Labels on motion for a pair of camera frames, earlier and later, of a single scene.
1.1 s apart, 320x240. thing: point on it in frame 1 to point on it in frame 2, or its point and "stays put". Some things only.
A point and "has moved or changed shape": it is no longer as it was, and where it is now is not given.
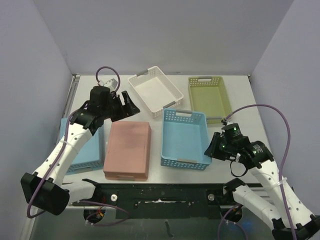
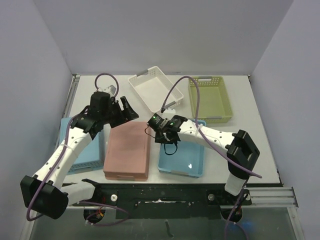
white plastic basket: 156,90 stays put
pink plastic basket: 127,155 stays put
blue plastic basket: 184,139 has moved or changed shape
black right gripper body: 213,146 to 162,135
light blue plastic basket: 90,157 stays put
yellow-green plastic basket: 209,95 stays put
